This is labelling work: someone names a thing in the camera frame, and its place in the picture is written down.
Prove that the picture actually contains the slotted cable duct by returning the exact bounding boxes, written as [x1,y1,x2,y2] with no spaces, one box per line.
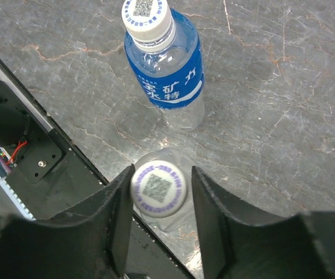
[0,144,36,221]

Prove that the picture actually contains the white blue-print bottle cap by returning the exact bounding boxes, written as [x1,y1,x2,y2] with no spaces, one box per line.
[122,0,172,43]

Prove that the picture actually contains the clear small bottle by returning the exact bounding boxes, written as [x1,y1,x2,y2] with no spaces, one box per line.
[130,148,194,232]

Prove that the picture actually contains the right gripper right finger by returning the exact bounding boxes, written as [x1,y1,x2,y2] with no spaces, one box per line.
[191,166,335,278]

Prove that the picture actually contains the white QR bottle cap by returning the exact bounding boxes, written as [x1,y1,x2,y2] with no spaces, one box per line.
[130,160,188,219]

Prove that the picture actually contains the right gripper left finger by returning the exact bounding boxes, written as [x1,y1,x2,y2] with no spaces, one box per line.
[0,166,135,278]

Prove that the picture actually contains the blue label small bottle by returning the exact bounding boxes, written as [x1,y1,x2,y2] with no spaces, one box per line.
[124,8,205,130]

